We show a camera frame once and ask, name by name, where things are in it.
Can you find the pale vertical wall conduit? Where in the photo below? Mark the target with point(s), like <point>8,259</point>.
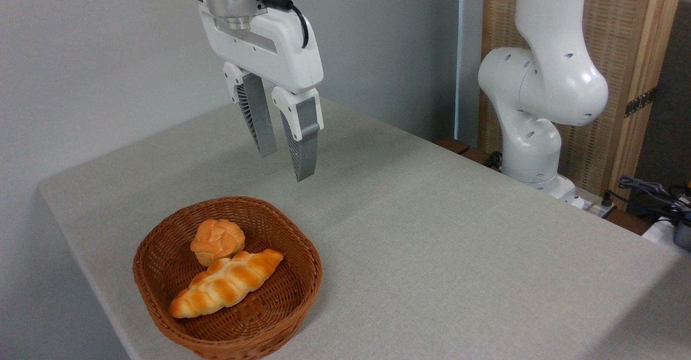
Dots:
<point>459,52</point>

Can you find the grey container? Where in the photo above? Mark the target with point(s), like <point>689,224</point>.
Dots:
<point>683,236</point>

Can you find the round bread roll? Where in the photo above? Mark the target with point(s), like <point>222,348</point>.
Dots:
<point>217,241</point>

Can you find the long braided bread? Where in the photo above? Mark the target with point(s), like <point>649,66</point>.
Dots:
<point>227,284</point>

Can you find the metal screen hinge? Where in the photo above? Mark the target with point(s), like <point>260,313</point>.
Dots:
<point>640,102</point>

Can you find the brown wicker basket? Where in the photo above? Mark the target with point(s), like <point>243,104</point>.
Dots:
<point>270,317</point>

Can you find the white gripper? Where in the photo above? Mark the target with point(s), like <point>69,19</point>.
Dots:
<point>280,52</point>

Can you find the grey tablecloth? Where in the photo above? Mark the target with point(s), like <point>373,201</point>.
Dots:
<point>432,268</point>

